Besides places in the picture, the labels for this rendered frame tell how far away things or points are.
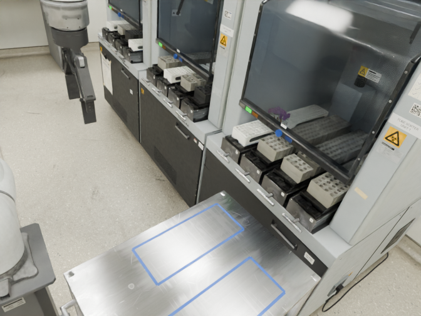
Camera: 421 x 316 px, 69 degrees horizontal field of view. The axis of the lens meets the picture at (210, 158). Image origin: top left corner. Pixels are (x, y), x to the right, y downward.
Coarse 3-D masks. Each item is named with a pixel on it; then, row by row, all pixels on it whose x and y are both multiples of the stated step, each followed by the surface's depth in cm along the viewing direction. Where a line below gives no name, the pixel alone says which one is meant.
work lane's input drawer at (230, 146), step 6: (222, 138) 148; (228, 138) 146; (222, 144) 150; (228, 144) 146; (234, 144) 143; (240, 144) 143; (252, 144) 144; (216, 150) 148; (228, 150) 147; (234, 150) 143; (240, 150) 141; (246, 150) 142; (222, 156) 145; (234, 156) 144; (240, 156) 142; (228, 162) 142
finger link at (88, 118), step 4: (84, 104) 73; (84, 108) 73; (84, 112) 74; (92, 112) 75; (84, 116) 75; (88, 116) 75; (92, 116) 76; (84, 120) 75; (88, 120) 76; (92, 120) 76
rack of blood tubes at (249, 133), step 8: (256, 120) 153; (240, 128) 145; (248, 128) 146; (256, 128) 147; (264, 128) 148; (232, 136) 147; (240, 136) 142; (248, 136) 142; (256, 136) 143; (264, 136) 153; (248, 144) 143
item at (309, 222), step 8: (296, 200) 118; (304, 200) 119; (288, 208) 123; (296, 208) 119; (304, 208) 116; (312, 208) 116; (336, 208) 119; (296, 216) 120; (304, 216) 116; (312, 216) 114; (320, 216) 115; (328, 216) 117; (304, 224) 118; (312, 224) 114; (320, 224) 117
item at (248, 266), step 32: (224, 192) 116; (160, 224) 100; (192, 224) 102; (224, 224) 104; (256, 224) 106; (96, 256) 89; (128, 256) 90; (160, 256) 91; (192, 256) 92; (224, 256) 94; (256, 256) 95; (288, 256) 97; (96, 288) 81; (128, 288) 82; (160, 288) 83; (192, 288) 85; (224, 288) 86; (256, 288) 87; (288, 288) 88
